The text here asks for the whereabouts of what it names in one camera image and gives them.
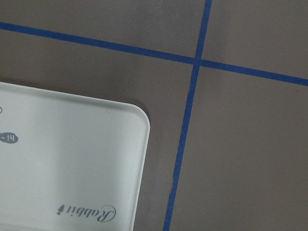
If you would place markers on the cream rabbit print tray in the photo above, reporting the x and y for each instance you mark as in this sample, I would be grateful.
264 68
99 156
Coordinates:
69 162

